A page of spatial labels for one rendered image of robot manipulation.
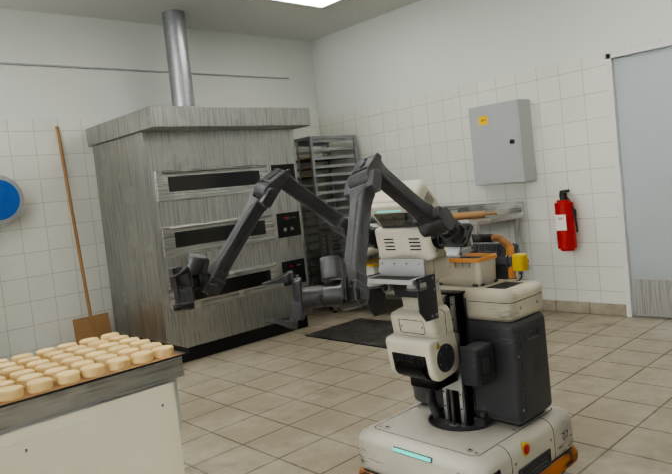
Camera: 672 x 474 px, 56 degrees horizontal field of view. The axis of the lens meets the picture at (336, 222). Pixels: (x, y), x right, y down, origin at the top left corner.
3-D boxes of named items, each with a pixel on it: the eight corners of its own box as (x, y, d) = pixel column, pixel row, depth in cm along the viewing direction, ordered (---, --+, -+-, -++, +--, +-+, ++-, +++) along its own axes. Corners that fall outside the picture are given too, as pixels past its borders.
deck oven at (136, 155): (181, 373, 477) (148, 105, 466) (113, 354, 565) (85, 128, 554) (332, 327, 582) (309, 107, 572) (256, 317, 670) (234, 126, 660)
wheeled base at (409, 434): (455, 432, 305) (450, 381, 303) (582, 464, 258) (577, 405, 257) (356, 488, 259) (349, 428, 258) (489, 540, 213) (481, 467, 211)
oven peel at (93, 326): (82, 370, 518) (38, 126, 527) (80, 370, 520) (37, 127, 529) (117, 361, 538) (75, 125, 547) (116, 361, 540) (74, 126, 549)
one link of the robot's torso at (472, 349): (439, 381, 260) (433, 322, 259) (498, 392, 239) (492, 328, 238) (395, 401, 242) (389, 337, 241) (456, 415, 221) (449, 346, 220)
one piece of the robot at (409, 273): (391, 310, 251) (385, 256, 249) (447, 315, 230) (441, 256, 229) (362, 319, 240) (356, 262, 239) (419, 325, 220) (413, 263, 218)
